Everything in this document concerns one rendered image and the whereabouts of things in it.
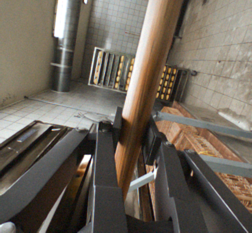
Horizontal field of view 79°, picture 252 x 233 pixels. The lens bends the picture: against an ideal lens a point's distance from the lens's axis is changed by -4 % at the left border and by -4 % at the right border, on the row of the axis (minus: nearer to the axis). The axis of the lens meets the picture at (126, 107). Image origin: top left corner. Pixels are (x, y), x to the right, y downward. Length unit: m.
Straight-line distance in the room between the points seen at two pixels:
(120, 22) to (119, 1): 0.55
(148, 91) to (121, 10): 5.15
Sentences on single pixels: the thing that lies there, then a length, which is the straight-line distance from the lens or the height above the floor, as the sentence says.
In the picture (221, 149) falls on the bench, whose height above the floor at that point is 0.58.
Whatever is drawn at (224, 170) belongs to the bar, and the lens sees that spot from 0.72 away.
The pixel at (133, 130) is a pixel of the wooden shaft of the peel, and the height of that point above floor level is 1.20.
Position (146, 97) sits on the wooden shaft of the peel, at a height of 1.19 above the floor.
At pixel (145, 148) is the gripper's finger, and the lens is 0.16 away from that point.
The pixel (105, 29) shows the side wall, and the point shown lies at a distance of 5.21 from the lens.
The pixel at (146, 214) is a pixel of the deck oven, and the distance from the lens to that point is 1.19.
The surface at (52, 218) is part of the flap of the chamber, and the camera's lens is 0.91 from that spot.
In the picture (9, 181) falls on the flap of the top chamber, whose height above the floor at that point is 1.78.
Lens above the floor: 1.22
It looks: 3 degrees down
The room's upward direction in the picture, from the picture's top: 78 degrees counter-clockwise
